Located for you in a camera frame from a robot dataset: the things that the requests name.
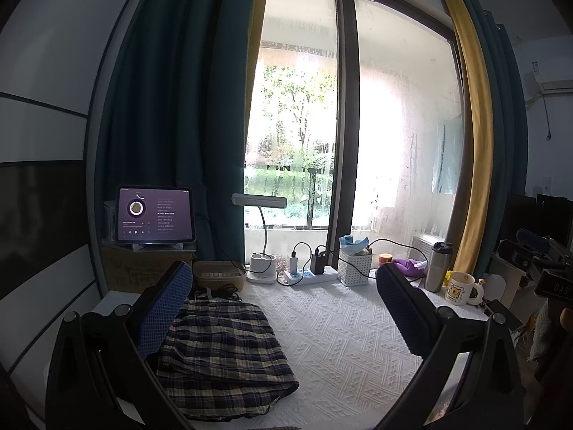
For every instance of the steel tumbler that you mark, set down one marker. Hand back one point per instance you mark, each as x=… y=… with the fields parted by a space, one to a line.
x=438 y=271

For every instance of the white printed mug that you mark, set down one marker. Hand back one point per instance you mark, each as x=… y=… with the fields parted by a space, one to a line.
x=459 y=289

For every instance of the tan storage box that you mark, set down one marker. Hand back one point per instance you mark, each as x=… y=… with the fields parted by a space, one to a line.
x=219 y=273

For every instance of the brown cardboard box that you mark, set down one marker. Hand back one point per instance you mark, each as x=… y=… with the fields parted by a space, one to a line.
x=125 y=268

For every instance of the white air conditioner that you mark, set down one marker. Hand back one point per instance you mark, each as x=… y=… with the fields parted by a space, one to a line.
x=553 y=78

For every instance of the yellow curtain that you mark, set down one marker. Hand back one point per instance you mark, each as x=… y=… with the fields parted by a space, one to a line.
x=470 y=121

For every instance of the blue face masks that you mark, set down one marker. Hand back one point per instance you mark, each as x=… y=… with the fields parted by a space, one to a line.
x=353 y=244

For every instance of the purple cloth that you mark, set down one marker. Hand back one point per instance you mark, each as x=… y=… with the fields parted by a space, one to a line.
x=409 y=266

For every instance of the small red yellow jar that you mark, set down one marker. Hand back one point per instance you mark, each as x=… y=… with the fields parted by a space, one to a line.
x=385 y=260

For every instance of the white charger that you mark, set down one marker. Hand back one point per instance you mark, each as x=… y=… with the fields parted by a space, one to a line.
x=294 y=263

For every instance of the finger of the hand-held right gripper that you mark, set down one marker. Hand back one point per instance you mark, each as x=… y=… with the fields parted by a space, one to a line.
x=515 y=255
x=532 y=239

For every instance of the plaid flannel shirt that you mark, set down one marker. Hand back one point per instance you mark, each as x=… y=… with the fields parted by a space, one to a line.
x=224 y=358

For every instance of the white woven basket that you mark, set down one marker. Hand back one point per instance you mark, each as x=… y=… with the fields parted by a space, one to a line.
x=353 y=271

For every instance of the white desk lamp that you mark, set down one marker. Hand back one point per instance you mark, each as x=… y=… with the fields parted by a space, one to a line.
x=263 y=269

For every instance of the dark window frame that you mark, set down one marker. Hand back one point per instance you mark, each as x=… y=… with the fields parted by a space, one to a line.
x=344 y=98

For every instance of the wide teal curtain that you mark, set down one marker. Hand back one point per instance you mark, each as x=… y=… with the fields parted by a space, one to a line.
x=179 y=98

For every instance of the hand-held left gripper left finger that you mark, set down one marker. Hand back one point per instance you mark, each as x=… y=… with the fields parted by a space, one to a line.
x=165 y=304

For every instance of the white power strip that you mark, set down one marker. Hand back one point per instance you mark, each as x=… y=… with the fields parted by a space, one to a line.
x=309 y=277

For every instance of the black charger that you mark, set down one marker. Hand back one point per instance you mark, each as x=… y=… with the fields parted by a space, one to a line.
x=318 y=260

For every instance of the person's right hand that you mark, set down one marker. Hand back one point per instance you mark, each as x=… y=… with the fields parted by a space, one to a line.
x=567 y=318

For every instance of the tablet with purple screen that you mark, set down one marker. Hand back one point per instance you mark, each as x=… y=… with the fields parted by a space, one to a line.
x=154 y=212

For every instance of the narrow teal curtain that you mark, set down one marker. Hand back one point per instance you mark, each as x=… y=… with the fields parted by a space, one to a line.
x=503 y=121

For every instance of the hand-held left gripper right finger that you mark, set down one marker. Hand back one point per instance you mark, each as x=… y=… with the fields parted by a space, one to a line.
x=398 y=304

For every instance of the black electronic device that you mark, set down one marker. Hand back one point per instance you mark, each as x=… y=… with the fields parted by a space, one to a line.
x=519 y=215

